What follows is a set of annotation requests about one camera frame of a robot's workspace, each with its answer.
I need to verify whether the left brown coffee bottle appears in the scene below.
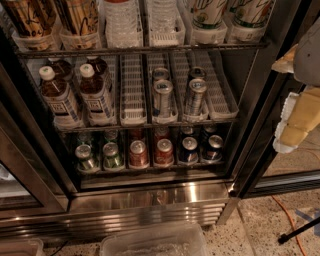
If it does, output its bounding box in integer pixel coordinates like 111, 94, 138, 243
0, 0, 56, 38

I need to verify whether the blue can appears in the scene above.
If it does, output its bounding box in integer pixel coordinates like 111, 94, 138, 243
202, 135, 223, 161
179, 137, 198, 163

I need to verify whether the front left silver can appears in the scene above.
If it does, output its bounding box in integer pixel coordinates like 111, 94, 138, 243
153, 79, 173, 118

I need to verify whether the left white green can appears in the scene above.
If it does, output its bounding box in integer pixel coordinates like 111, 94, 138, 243
192, 0, 227, 30

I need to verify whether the fridge glass door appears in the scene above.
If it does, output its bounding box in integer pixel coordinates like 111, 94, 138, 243
231, 75, 320, 199

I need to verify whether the right brown coffee bottle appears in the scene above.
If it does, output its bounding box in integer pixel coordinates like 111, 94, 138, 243
53, 0, 99, 36

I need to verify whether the upper wire shelf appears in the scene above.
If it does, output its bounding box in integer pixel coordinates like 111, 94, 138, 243
15, 41, 269, 59

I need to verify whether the tea bottle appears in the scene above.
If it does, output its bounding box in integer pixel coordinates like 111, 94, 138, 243
39, 66, 84, 129
79, 64, 114, 126
48, 58, 74, 81
87, 56, 110, 81

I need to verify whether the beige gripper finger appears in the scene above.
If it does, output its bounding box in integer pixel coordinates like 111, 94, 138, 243
273, 87, 320, 154
271, 44, 298, 73

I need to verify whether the orange cable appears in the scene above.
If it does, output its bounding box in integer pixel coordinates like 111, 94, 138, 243
271, 195, 308, 256

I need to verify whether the silver can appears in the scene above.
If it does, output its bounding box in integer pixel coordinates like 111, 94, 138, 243
152, 67, 169, 82
184, 78, 207, 116
188, 66, 206, 80
153, 79, 173, 118

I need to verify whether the brown coffee bottle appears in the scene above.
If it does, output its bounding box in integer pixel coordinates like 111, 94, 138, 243
0, 0, 56, 38
53, 0, 99, 36

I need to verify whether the middle wire shelf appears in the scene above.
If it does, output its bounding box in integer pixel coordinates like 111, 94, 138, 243
56, 117, 240, 134

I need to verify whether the front left green can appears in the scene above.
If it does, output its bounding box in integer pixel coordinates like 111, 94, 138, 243
75, 144, 99, 173

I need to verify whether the stainless steel fridge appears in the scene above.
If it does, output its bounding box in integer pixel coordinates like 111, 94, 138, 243
0, 0, 320, 240

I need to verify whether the red can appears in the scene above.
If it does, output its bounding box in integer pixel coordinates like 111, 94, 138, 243
155, 139, 174, 165
129, 140, 149, 168

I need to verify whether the front right red can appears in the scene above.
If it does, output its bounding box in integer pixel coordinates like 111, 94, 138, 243
155, 139, 174, 165

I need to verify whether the rear left silver can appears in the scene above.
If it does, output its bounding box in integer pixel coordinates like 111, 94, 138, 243
152, 67, 169, 82

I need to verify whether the wire shelf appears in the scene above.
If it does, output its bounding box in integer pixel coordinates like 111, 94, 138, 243
15, 41, 269, 59
56, 117, 240, 134

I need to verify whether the left clear water bottle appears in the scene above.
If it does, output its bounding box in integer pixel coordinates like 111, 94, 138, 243
104, 0, 139, 48

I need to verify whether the white green can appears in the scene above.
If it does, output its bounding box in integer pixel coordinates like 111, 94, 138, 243
233, 0, 271, 28
192, 0, 227, 30

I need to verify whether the empty white shelf tray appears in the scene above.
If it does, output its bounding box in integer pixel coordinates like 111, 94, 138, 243
120, 55, 147, 126

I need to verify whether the rear right silver can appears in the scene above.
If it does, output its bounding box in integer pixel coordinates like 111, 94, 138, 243
188, 66, 206, 80

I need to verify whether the black tripod leg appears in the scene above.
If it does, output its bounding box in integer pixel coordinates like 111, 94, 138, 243
278, 217, 320, 244

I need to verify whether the right empty white tray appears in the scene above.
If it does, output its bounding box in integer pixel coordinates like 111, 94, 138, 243
195, 51, 239, 120

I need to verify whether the front right green can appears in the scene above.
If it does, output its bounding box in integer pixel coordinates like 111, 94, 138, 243
103, 142, 124, 171

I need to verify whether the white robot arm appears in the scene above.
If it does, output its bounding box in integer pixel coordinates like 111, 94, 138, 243
272, 18, 320, 153

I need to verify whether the front right blue can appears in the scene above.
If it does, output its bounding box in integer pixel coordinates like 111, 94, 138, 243
202, 135, 223, 161

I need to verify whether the small clear plastic bin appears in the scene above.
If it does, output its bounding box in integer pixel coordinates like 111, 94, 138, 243
0, 239, 45, 256

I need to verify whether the right white green can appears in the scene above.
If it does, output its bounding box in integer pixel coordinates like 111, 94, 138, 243
233, 0, 271, 28

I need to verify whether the front right silver can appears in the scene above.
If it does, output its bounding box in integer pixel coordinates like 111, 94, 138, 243
184, 78, 207, 116

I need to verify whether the front left red can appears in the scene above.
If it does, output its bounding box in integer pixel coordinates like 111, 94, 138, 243
129, 140, 149, 168

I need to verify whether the front left blue can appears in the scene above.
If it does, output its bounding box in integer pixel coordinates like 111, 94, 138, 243
179, 137, 198, 163

